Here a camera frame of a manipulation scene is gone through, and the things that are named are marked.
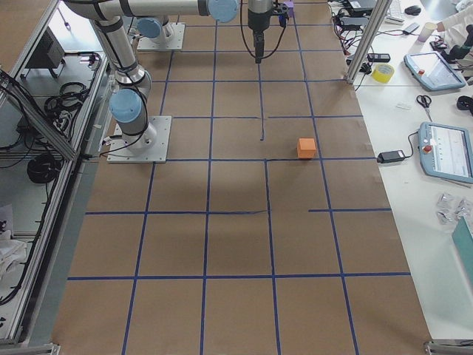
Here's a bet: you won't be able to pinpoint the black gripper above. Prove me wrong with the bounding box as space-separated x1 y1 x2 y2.
248 0 273 64

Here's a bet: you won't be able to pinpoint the translucent plastic cup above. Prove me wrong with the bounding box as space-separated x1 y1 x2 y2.
417 22 438 43

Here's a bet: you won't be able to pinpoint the plastic bags of screws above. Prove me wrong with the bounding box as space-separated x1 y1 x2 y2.
435 192 472 226

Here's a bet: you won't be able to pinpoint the teal box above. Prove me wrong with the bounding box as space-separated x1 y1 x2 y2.
452 217 473 283

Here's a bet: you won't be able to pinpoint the upper teach pendant tablet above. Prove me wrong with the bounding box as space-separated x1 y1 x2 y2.
404 52 466 91

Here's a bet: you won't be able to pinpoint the yellow tape roll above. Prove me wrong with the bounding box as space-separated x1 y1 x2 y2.
372 63 395 84

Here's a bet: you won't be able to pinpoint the aluminium frame rail left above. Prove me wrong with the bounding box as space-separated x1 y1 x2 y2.
0 0 112 345

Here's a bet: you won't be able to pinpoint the purple foam cube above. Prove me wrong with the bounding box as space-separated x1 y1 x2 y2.
284 1 294 18

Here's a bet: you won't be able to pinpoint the aluminium frame post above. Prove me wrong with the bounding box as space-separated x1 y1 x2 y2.
345 0 392 84

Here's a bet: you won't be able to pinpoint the teach pendant tablet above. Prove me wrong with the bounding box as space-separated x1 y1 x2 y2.
404 52 466 91
418 122 472 183

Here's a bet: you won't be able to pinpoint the black power adapter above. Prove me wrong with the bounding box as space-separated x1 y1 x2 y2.
376 150 406 163

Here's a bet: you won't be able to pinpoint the black scissors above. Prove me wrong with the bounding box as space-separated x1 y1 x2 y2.
416 95 432 122

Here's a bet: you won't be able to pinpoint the black cable coil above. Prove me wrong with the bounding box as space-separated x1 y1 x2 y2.
27 153 61 185

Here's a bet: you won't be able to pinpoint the black remote device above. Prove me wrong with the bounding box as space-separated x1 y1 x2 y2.
367 53 391 63

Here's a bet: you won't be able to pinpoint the orange foam cube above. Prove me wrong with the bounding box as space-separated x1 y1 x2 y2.
296 138 317 159

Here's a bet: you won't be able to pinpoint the lower teach pendant tablet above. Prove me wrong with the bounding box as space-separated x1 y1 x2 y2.
418 122 472 183

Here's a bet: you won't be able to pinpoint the black electronics box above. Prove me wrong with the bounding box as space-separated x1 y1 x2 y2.
25 27 65 78

